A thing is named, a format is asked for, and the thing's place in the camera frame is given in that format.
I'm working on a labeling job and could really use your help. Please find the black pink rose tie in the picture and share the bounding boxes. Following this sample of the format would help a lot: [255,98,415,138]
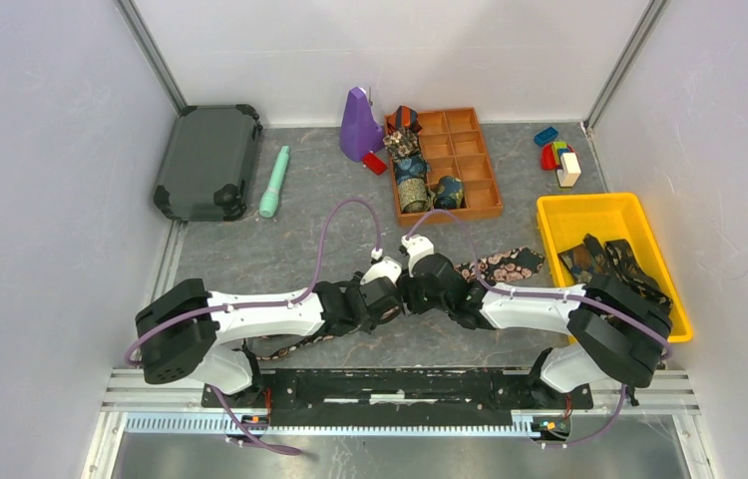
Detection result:
[256,246,546,361]

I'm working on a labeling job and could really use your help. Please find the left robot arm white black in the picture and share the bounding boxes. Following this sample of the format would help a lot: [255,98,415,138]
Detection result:
[125,276,404,407]

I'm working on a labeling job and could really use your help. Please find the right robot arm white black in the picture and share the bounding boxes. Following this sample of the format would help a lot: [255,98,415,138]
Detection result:
[398,253,672,407]

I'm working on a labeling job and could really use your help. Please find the dark paisley ties in bin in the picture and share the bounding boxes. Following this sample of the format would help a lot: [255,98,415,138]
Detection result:
[558,235,673,314]

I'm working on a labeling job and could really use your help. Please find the rolled olive patterned tie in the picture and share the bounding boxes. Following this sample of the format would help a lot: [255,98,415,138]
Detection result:
[397,178,432,215]

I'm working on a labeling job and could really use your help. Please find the rolled navy gold tie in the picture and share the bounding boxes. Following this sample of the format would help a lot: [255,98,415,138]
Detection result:
[433,176,465,210]

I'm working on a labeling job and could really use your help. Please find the rolled blue patterned tie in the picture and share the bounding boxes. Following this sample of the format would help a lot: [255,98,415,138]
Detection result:
[392,155,429,185]

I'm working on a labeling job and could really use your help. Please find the small red block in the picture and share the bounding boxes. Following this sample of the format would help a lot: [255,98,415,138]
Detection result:
[362,152,388,176]

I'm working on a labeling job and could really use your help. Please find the rolled brown floral tie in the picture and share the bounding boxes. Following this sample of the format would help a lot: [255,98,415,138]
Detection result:
[383,128,421,161]

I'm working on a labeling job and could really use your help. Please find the orange compartment tray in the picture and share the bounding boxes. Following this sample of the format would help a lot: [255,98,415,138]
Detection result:
[417,107,504,221]

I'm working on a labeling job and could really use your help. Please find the mint green flashlight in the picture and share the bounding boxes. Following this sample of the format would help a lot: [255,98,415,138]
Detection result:
[258,146,290,219]

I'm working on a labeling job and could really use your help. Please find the yellow plastic bin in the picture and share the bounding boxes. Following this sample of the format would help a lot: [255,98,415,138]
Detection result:
[537,193,694,344]

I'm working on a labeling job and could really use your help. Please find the purple metronome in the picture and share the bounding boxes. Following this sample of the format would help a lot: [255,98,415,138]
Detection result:
[339,87,384,163]

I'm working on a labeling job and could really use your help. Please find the rolled orange black tie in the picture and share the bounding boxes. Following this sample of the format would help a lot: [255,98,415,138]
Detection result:
[387,105,423,133]

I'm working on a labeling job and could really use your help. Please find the colourful toy block stack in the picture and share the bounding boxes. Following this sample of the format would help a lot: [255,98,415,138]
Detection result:
[540,141,581,189]

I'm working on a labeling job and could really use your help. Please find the blue toy brick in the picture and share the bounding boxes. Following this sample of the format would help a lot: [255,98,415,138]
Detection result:
[534,127,559,148]

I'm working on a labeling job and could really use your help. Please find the dark green suitcase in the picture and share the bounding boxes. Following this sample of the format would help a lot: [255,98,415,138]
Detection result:
[152,104,263,222]

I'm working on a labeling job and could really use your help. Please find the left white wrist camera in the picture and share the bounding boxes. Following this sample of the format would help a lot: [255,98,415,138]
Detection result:
[360,246,403,285]

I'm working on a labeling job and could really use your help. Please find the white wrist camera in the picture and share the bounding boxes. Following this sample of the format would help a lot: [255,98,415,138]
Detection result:
[360,246,403,285]
[401,234,435,276]

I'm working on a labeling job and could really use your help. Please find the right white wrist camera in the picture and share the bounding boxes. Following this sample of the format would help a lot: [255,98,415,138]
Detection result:
[401,234,435,276]

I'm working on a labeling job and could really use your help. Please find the aluminium rail frame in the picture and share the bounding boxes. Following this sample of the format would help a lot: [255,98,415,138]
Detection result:
[101,369,700,439]

